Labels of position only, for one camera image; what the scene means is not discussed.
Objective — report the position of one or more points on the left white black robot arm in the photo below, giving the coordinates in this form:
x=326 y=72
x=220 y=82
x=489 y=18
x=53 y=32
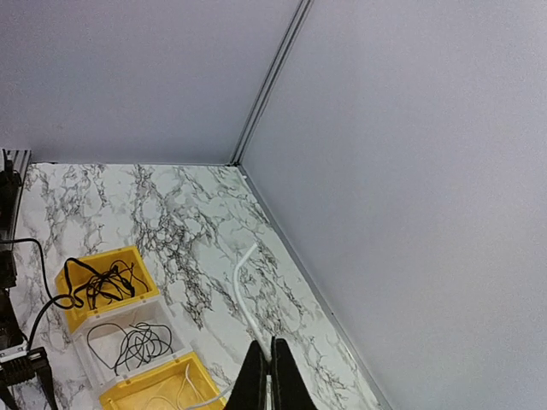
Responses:
x=12 y=336

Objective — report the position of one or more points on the white translucent plastic bin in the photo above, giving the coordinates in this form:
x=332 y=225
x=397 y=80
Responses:
x=127 y=341

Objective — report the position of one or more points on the left yellow plastic bin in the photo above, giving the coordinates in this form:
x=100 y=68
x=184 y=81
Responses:
x=103 y=282

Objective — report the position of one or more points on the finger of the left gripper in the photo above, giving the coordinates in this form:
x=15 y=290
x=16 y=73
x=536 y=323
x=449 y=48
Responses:
x=6 y=397
x=44 y=374

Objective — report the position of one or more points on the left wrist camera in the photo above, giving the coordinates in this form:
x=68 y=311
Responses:
x=25 y=365

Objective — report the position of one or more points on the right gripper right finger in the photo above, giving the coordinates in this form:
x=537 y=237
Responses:
x=289 y=391

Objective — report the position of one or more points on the left aluminium corner post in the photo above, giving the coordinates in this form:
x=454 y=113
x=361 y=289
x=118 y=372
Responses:
x=275 y=68

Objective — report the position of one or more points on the right yellow plastic bin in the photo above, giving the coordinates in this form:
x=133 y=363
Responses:
x=182 y=383

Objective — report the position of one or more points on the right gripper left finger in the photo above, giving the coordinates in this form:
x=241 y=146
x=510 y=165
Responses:
x=250 y=388

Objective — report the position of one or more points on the yellow plastic bin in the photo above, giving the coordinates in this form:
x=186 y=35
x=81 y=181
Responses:
x=103 y=282
x=182 y=383

